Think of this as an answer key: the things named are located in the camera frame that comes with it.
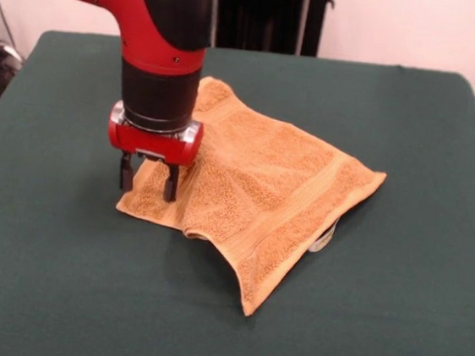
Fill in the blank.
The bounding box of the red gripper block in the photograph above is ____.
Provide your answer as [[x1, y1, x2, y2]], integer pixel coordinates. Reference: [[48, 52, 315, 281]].
[[100, 112, 205, 206]]

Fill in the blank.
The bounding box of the tan terry towel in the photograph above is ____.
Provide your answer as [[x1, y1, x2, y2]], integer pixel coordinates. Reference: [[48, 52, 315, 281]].
[[105, 67, 396, 330]]

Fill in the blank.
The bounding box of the dark green table cloth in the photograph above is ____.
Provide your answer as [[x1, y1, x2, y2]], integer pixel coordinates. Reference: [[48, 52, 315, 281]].
[[0, 23, 475, 356]]

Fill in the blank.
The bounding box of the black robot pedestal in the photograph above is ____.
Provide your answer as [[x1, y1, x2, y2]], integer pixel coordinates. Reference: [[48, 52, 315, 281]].
[[204, 0, 336, 60]]

